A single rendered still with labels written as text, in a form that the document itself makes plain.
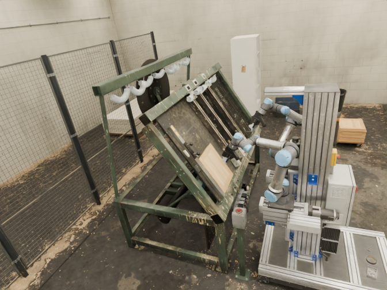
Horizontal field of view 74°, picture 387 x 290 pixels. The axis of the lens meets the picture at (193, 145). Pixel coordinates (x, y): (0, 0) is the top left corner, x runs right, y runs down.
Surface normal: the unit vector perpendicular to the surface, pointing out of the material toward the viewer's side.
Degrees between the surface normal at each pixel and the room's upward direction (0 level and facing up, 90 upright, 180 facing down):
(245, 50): 90
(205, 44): 90
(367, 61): 90
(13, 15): 90
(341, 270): 0
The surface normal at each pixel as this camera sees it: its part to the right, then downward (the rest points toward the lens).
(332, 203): -0.37, 0.47
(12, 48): 0.92, 0.07
